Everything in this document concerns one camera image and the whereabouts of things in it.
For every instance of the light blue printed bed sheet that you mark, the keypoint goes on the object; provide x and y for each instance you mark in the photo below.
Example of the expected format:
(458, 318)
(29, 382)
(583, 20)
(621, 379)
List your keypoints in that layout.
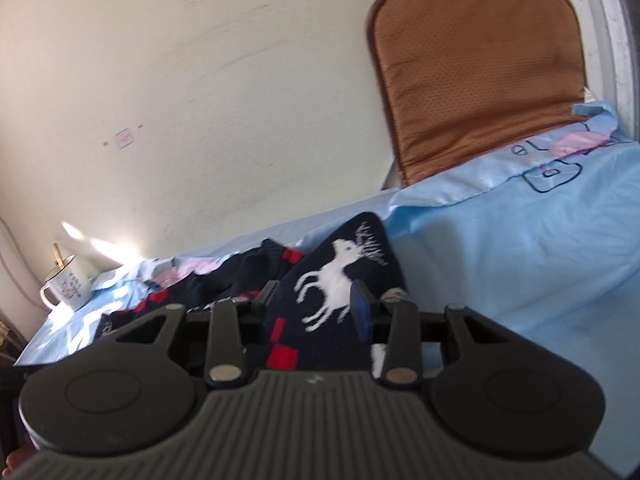
(500, 270)

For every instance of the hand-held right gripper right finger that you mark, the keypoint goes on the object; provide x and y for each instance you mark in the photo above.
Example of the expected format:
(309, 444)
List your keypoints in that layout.
(361, 310)

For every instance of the dark patterned knit sweater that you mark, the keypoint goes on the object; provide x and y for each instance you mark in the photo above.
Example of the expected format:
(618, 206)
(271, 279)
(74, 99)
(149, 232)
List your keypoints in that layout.
(330, 280)

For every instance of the brown seat cushion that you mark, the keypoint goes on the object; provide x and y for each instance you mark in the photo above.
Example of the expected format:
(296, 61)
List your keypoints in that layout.
(475, 85)

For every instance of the wooden stick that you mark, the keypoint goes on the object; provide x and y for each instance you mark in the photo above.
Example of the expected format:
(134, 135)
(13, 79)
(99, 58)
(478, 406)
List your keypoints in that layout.
(57, 254)

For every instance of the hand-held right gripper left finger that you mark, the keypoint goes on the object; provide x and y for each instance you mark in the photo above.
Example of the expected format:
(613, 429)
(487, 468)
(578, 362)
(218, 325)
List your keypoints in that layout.
(225, 340)

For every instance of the white wall socket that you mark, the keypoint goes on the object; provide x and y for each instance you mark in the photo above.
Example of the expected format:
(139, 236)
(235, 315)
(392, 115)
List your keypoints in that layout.
(124, 138)

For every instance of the white window frame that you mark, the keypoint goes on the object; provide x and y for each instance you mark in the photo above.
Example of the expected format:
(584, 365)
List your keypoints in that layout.
(605, 35)

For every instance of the white enamel mug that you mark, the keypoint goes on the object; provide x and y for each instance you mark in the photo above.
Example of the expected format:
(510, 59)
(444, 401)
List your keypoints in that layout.
(67, 287)

